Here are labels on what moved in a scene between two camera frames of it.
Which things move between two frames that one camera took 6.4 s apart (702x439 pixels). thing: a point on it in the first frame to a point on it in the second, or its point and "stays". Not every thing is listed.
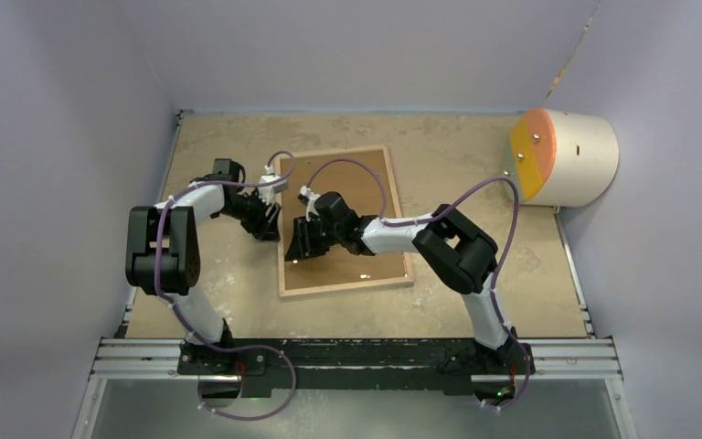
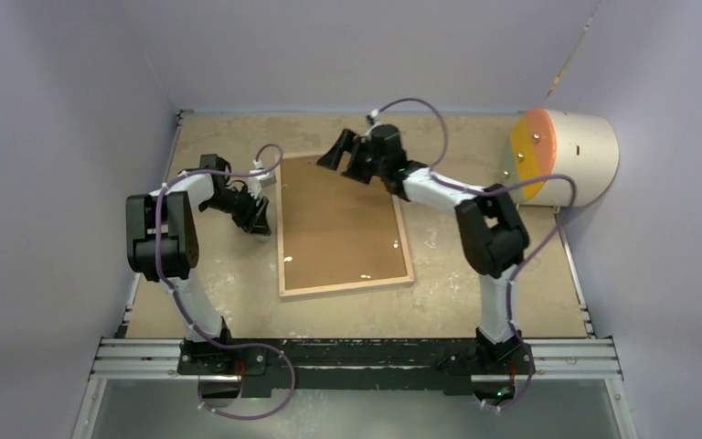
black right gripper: [303, 245] to [355, 144]
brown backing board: [361, 189] stays
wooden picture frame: [339, 271] stays
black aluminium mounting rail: [357, 364] stays
